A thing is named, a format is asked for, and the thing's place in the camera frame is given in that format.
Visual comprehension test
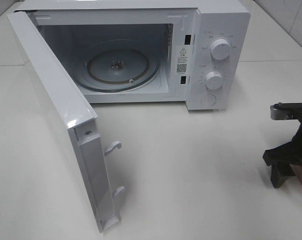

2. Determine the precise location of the white microwave oven body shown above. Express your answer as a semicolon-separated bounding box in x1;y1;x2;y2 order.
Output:
12;0;250;111

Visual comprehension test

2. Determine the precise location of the white microwave knob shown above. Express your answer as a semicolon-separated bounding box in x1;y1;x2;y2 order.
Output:
209;37;231;61
205;71;223;90

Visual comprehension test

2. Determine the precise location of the white microwave door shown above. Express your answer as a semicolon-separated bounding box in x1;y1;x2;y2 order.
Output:
8;11;125;232

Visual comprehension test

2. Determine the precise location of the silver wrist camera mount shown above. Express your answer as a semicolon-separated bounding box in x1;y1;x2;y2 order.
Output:
270;102;302;122

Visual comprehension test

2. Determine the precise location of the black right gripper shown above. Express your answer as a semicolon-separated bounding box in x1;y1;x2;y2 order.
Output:
262;120;302;189

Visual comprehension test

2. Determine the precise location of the round white door release button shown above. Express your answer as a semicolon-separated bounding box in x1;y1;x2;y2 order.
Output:
200;94;216;109

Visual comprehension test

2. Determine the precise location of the white lower microwave knob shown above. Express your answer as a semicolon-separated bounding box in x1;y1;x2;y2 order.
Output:
205;71;223;90

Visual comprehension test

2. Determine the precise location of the glass microwave turntable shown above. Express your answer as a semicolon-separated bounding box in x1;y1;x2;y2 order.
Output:
72;39;160;93

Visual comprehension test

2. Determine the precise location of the white upper microwave knob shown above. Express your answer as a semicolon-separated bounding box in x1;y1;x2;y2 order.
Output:
209;37;231;61

